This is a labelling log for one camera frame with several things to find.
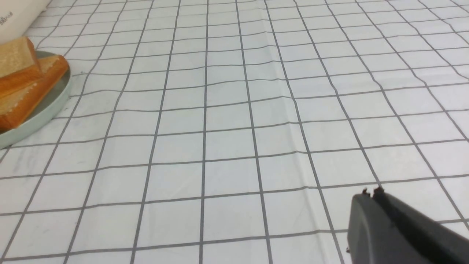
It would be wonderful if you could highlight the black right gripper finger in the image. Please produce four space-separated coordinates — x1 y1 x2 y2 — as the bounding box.
347 187 469 264

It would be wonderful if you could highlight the toast slice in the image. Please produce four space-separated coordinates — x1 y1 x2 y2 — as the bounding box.
0 36 43 98
0 55 69 132

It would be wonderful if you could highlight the cream white toaster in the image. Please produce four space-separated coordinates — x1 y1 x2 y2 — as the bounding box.
0 0 50 44

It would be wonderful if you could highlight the white checkered tablecloth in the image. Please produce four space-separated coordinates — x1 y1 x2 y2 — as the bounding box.
1 0 469 264

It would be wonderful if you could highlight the mint green plate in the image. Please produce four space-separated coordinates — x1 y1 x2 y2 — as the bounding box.
0 51 73 149

